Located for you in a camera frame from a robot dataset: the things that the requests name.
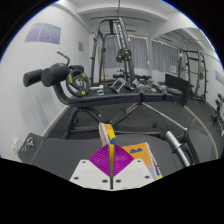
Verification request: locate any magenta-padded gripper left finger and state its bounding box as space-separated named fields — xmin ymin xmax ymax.
xmin=69 ymin=143 xmax=112 ymax=192

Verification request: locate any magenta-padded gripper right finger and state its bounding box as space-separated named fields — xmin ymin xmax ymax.
xmin=112 ymin=143 xmax=157 ymax=192

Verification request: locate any yellow orange blue printed towel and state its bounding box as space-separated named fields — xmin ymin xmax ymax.
xmin=98 ymin=122 xmax=164 ymax=181

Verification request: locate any silver barbell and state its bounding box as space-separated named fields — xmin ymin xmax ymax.
xmin=142 ymin=102 xmax=192 ymax=168

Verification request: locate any small metal key bunch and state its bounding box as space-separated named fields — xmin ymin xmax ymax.
xmin=21 ymin=138 xmax=35 ymax=153

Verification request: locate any black bench with roller pads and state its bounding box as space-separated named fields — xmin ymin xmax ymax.
xmin=22 ymin=63 xmax=184 ymax=139

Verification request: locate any black yellow-marked weight plate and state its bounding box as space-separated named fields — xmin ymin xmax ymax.
xmin=65 ymin=69 xmax=91 ymax=98

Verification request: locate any black box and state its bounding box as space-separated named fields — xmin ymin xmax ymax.
xmin=164 ymin=73 xmax=192 ymax=108

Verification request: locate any dumbbell rack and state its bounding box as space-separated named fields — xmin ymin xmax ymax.
xmin=211 ymin=93 xmax=224 ymax=138

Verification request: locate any black power rack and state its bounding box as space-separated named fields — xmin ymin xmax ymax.
xmin=178 ymin=48 xmax=208 ymax=105

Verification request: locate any small black yellow weight plate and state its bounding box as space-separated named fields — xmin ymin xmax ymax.
xmin=115 ymin=48 xmax=133 ymax=64

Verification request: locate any narrow grey window curtain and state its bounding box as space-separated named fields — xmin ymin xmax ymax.
xmin=151 ymin=39 xmax=181 ymax=74

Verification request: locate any wide grey window curtain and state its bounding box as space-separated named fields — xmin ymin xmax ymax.
xmin=103 ymin=34 xmax=149 ymax=70

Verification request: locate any white wall socket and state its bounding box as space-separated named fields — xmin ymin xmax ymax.
xmin=10 ymin=138 xmax=20 ymax=154

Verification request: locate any small purple wall poster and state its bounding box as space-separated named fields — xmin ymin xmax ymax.
xmin=214 ymin=69 xmax=224 ymax=87

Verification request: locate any grey cable machine frame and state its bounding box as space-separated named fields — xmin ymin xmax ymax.
xmin=89 ymin=17 xmax=136 ymax=84

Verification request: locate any large purple wall poster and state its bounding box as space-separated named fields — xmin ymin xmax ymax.
xmin=24 ymin=21 xmax=62 ymax=45

